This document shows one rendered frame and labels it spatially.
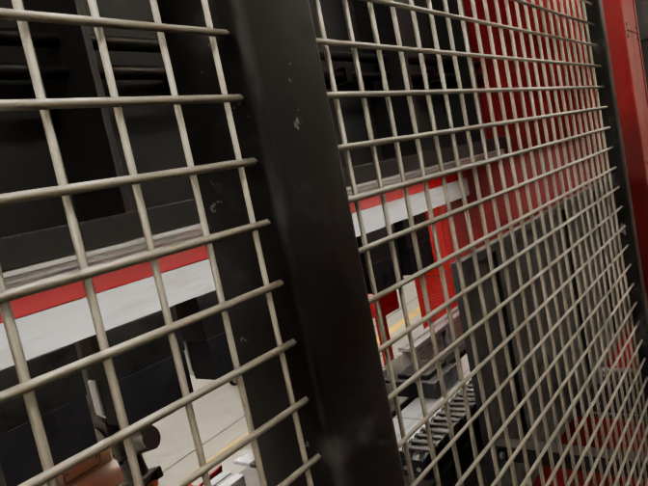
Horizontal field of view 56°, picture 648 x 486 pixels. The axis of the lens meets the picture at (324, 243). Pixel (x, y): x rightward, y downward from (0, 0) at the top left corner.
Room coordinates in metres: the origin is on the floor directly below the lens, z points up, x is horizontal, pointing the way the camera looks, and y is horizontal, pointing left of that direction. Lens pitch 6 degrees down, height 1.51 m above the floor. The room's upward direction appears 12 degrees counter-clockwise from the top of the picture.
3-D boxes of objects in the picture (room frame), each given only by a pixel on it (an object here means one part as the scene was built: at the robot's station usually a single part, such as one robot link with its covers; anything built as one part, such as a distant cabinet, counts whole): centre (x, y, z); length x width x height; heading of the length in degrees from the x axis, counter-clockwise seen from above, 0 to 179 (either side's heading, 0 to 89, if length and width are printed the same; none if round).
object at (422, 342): (1.93, -0.33, 0.92); 0.50 x 0.06 x 0.10; 142
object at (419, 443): (1.09, -0.18, 1.02); 0.37 x 0.06 x 0.04; 142
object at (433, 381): (1.41, -0.11, 1.01); 0.26 x 0.12 x 0.05; 52
